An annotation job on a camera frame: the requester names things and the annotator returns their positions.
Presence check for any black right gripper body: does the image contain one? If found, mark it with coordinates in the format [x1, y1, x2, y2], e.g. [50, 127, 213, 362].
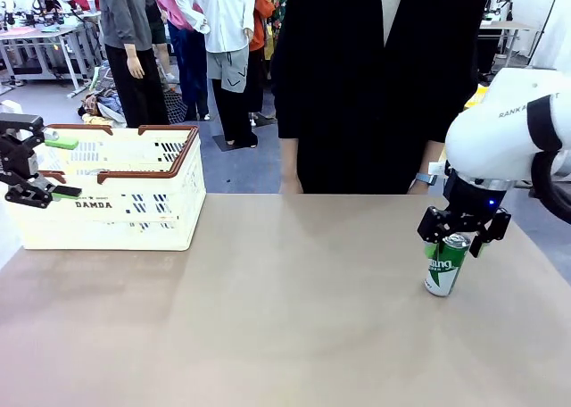
[443, 168, 510, 224]

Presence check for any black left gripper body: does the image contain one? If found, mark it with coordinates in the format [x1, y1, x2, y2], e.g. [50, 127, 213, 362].
[0, 129, 40, 187]

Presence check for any green can with white star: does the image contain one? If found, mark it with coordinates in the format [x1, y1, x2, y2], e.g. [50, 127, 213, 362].
[423, 233, 472, 298]

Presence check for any person's left forearm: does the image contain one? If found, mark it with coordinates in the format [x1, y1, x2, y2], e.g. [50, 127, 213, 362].
[417, 139, 448, 179]

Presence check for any person's right forearm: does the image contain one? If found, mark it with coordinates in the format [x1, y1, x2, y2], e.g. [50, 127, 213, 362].
[279, 137, 305, 183]

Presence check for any cream basket with brown rim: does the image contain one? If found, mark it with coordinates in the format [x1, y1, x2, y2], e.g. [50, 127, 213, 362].
[0, 123, 207, 252]

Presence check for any person's right hand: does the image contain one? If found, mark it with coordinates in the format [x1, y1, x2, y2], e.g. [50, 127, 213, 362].
[279, 177, 305, 195]

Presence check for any pile of clothes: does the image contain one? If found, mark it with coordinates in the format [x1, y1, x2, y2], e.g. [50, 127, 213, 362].
[78, 65, 188, 127]

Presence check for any grey work table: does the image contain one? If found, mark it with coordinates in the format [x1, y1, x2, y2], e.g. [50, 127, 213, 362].
[0, 25, 86, 100]

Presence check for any mannequin in grey shirt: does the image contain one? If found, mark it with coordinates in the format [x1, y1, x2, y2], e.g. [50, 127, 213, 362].
[95, 0, 170, 129]

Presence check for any person's black-clothed torso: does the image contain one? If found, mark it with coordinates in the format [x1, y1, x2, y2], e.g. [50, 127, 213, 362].
[270, 0, 490, 196]

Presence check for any background table with equipment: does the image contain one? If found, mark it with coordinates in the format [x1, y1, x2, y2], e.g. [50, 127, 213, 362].
[476, 19, 542, 69]

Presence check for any mannequin in pink shirt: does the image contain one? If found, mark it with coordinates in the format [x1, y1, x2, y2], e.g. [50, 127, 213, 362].
[153, 0, 211, 122]

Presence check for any white curtain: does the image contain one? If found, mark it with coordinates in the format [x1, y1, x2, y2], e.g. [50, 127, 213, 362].
[530, 0, 571, 73]

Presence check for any mannequin in white shirt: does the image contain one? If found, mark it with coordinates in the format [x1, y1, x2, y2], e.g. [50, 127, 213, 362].
[173, 0, 260, 150]

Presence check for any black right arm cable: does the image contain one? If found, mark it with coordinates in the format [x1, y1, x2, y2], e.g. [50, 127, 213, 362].
[525, 94, 571, 226]

